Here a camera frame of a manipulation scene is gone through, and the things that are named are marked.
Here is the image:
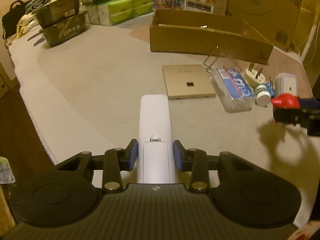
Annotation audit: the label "black bag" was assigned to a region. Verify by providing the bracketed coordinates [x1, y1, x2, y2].
[2, 0, 31, 40]

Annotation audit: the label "shallow cardboard tray box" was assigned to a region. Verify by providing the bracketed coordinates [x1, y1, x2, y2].
[150, 10, 273, 64]

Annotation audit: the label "clear box blue label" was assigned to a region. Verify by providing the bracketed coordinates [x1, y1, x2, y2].
[212, 68, 255, 113]

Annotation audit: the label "white three-pin plug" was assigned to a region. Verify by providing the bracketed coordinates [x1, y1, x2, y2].
[244, 62, 266, 88]

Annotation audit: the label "lower dark plastic bin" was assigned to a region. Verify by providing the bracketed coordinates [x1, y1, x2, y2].
[40, 11, 87, 47]

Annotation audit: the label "dark plastic bin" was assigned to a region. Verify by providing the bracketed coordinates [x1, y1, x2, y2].
[40, 11, 87, 47]
[33, 0, 79, 29]

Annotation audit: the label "red toy piece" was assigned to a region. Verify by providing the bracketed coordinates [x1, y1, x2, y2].
[271, 93, 300, 109]

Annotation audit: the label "upper dark plastic bin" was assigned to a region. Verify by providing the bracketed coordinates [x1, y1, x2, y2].
[33, 0, 79, 29]

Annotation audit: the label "folded towels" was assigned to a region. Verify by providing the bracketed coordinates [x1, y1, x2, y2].
[25, 0, 56, 15]

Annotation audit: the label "flat gold box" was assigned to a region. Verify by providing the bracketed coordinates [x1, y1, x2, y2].
[162, 64, 216, 100]

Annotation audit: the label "large cardboard box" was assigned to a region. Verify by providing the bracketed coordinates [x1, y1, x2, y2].
[226, 0, 302, 51]

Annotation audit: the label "green tissue pack bundle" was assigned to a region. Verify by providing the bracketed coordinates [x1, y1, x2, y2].
[86, 0, 154, 26]

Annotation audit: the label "small blue object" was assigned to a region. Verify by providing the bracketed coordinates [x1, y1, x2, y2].
[264, 82, 274, 98]

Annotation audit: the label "green white tape roll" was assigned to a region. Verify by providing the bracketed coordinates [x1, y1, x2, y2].
[254, 84, 271, 107]

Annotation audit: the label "wooden cabinet door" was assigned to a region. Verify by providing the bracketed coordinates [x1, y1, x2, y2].
[0, 64, 19, 98]

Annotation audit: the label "white square night light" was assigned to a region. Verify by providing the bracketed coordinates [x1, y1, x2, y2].
[274, 73, 298, 97]

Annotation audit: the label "white remote control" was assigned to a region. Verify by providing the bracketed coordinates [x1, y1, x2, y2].
[137, 94, 176, 184]

